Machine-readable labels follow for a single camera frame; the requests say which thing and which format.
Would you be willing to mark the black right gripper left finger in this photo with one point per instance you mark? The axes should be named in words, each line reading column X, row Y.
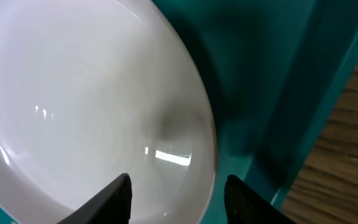
column 112, row 205

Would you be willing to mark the large pink plate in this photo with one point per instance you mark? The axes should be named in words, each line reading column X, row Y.
column 90, row 90

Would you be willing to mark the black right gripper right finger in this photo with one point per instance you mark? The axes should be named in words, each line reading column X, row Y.
column 245, row 206

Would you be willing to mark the teal serving tray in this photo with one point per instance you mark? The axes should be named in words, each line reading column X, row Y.
column 272, row 71

